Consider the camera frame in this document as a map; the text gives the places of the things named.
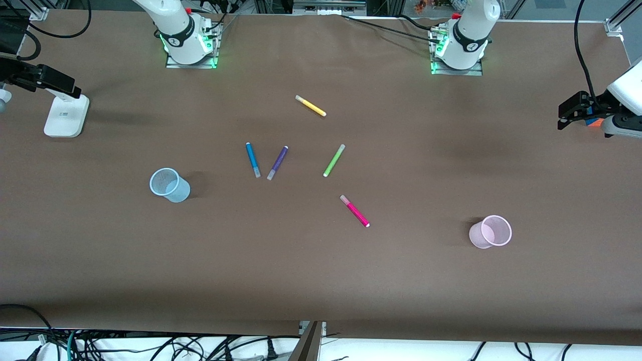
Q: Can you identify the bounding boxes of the blue marker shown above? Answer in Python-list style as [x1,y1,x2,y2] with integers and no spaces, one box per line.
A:
[245,142,261,178]

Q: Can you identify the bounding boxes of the pink marker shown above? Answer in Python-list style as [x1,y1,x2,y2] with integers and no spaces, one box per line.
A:
[340,195,371,228]

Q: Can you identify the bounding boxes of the white desk lamp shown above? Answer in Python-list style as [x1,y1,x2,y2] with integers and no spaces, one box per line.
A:
[44,93,90,138]

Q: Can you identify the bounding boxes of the pink plastic cup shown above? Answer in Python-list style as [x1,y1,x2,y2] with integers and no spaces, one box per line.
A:
[469,215,513,249]

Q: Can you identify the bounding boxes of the blue plastic cup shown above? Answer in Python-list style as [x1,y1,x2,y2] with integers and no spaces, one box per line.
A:
[149,167,191,203]

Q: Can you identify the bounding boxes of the purple marker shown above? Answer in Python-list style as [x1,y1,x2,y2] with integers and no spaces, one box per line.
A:
[266,145,289,181]

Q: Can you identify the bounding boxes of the green marker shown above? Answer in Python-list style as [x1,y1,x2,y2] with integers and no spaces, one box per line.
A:
[323,144,346,177]

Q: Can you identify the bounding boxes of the yellow marker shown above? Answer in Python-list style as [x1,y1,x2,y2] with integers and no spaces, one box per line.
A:
[295,95,327,117]

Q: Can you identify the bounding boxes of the grey metal box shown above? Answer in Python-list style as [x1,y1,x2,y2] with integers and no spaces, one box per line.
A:
[293,0,367,16]

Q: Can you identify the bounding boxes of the brown metal table bar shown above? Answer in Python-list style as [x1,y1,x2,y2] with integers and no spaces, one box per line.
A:
[288,321,327,361]

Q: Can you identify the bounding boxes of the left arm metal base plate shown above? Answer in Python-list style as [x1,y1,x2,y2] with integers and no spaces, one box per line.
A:
[430,28,484,77]

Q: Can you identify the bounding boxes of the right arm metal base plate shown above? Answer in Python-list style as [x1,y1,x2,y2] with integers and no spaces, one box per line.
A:
[165,23,220,70]

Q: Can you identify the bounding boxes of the short black table cable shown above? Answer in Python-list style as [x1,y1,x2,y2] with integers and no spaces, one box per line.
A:
[399,14,441,32]

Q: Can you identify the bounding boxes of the long black table cable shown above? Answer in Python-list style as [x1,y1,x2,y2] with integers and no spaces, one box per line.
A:
[341,15,436,41]

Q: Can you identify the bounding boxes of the thick black floor cable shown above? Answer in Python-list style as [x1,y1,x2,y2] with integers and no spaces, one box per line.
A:
[0,303,52,347]

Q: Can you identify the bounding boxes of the black cable with plug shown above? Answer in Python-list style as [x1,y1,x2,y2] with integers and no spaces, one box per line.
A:
[221,335,282,361]

